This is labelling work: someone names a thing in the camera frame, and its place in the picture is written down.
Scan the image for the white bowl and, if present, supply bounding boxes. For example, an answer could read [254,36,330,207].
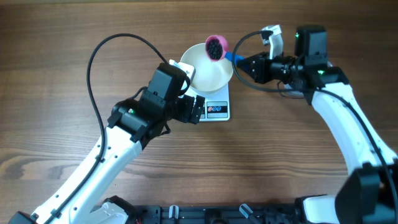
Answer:
[180,43,233,95]

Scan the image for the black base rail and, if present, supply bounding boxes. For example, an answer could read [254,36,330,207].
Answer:
[93,195,312,224]

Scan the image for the black cable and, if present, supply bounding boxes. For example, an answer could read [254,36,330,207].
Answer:
[43,32,170,224]
[231,29,398,218]

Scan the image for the pink scoop with blue handle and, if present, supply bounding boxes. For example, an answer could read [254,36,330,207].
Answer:
[205,35,233,62]

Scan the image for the left black cable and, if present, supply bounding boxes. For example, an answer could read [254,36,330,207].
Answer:
[43,32,170,224]

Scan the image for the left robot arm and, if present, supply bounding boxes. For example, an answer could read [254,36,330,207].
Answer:
[10,61,205,223]

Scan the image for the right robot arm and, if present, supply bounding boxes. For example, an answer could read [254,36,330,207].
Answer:
[231,25,397,223]

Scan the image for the white kitchen scale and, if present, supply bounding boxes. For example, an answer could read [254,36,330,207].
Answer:
[186,85,230,122]

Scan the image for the right black cable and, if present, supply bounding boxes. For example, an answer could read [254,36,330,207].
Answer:
[231,29,398,218]

